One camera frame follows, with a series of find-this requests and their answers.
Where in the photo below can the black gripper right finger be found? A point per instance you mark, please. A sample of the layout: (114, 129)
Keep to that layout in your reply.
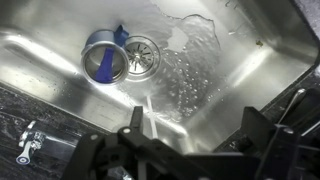
(258, 126)

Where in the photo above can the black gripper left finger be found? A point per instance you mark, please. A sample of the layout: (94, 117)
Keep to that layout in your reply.
(137, 118)

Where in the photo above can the chrome faucet body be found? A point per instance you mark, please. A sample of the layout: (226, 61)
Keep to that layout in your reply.
(61, 148)

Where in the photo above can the stainless steel sink basin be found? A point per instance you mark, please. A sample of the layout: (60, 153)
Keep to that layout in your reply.
(240, 73)

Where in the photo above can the round metal drain strainer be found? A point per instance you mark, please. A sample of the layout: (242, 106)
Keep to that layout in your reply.
(143, 58)

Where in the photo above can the blue plastic utensil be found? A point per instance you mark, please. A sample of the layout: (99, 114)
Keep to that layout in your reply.
(106, 65)

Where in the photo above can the blue metal cup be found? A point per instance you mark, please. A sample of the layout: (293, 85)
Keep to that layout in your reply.
(95, 38)

